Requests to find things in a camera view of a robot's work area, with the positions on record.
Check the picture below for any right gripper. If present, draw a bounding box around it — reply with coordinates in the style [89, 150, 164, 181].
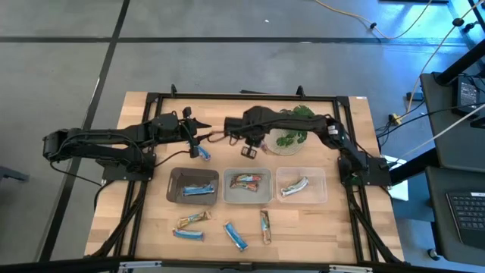
[240, 127, 268, 159]

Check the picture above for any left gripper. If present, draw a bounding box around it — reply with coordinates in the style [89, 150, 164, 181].
[177, 116, 201, 159]

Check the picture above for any white green chewy granola bar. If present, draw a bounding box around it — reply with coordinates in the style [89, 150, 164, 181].
[280, 176, 310, 197]

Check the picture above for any green brown chewy granola bar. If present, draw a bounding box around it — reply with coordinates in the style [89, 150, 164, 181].
[176, 210, 213, 229]

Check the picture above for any Chewy-print granola bar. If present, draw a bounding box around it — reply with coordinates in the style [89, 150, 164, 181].
[259, 209, 273, 246]

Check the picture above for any blue granola bar orange end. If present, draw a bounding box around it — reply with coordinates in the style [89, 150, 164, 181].
[223, 221, 249, 252]

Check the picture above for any round woven mat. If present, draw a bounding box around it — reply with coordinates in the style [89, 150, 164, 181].
[262, 128, 307, 157]

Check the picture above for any dark grey plastic bin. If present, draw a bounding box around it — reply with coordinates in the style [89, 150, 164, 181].
[165, 167, 221, 206]

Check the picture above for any green leafy plant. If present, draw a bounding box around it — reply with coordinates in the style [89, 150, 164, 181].
[275, 105, 317, 149]

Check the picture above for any white plastic bin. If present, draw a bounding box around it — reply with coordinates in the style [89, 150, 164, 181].
[222, 167, 274, 206]

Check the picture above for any clear plastic bin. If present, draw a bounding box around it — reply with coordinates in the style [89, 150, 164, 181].
[275, 166, 329, 206]

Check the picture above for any white paper sheet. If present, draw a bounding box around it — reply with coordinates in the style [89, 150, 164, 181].
[381, 154, 409, 202]

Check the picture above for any black diagonal beam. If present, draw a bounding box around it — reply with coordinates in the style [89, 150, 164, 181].
[433, 48, 485, 86]
[388, 146, 440, 187]

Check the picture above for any black overhead crossbar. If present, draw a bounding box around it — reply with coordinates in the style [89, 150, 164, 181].
[0, 256, 485, 273]

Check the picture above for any grey floor object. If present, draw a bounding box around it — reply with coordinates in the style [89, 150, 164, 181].
[0, 165, 30, 183]

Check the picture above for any dark desk with keyboard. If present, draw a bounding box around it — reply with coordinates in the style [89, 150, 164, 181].
[424, 165, 485, 266]

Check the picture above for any black box device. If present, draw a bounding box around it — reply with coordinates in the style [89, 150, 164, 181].
[452, 77, 483, 117]

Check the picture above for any black keyboard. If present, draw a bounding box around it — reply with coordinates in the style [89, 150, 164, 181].
[446, 191, 485, 249]

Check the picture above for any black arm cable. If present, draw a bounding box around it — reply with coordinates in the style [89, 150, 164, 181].
[153, 149, 192, 168]

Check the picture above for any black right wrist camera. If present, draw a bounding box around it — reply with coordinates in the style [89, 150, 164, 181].
[223, 116, 247, 134]

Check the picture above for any black table frame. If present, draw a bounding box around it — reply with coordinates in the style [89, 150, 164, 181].
[85, 83, 405, 266]

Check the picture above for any yellow cable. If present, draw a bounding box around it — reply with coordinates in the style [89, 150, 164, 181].
[314, 0, 435, 41]

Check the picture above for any white cable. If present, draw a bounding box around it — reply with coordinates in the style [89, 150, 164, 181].
[401, 112, 485, 159]

